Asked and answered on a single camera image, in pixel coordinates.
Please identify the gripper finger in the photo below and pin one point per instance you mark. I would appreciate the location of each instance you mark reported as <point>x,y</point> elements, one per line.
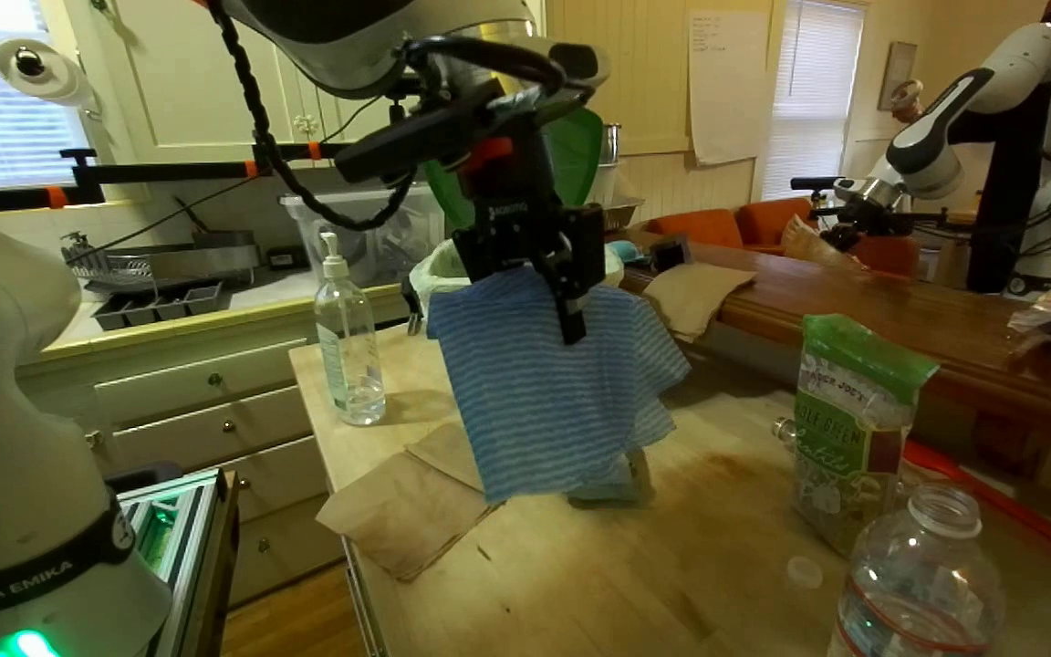
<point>571,306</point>

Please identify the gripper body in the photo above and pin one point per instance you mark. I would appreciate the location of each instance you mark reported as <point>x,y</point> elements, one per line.
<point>512,233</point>

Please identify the blue striped cloth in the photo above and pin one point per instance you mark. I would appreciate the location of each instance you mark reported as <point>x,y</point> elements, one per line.
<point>544,392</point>

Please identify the green plastic bin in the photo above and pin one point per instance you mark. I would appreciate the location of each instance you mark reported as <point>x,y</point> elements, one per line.
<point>576,155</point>

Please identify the small black box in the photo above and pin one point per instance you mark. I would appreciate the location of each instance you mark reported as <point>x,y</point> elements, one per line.
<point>670,254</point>

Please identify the folded brown paper bag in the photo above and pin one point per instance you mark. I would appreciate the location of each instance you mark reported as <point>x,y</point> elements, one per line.
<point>694,297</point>

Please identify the clear plastic storage container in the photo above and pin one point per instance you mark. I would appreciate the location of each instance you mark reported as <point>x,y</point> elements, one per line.
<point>389,242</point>

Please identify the clear pump bottle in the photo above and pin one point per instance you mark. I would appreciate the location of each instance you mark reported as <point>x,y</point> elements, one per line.
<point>349,351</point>

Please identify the orange sofa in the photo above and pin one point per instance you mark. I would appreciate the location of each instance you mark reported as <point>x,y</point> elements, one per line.
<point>763,224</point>

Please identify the crumpled brown paper bag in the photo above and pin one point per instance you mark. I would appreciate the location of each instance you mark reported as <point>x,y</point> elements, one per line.
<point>813,242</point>

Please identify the white paper sheet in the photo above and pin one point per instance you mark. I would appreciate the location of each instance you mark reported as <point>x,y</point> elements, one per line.
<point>728,87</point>

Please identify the metal baking pan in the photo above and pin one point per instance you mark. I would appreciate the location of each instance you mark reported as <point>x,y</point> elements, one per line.
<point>206,260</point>

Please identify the green lentil bag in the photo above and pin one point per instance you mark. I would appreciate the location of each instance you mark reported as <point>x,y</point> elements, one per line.
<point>854,429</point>

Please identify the cream drawer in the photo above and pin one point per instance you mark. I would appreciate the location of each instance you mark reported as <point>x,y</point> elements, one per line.
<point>206,379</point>
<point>215,429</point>
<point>279,557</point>

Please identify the white bottle cap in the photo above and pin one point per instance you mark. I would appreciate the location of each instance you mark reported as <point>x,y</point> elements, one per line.
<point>804,572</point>

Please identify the black clamp bar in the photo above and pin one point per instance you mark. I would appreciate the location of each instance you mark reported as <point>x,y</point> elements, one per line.
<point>161,171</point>

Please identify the black ice cube tray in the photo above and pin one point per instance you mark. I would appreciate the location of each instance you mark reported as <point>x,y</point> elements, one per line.
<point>156,306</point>

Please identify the cream cupboard doors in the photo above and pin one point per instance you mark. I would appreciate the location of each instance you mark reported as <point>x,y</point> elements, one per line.
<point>179,82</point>

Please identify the dish rack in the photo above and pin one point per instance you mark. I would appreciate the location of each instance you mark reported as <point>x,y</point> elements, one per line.
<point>110,269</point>

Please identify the clear plastic water bottle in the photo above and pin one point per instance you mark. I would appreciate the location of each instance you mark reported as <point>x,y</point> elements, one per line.
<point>918,593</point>

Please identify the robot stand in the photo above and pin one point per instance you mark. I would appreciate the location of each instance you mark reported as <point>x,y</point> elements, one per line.
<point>183,547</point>

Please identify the paper towel roll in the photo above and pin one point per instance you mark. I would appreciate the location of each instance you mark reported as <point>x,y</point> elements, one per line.
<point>37,68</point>

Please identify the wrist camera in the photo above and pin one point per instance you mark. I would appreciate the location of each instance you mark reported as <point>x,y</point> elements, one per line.
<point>416,132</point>

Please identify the picture frame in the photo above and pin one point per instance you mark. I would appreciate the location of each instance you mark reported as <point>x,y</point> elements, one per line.
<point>896,73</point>

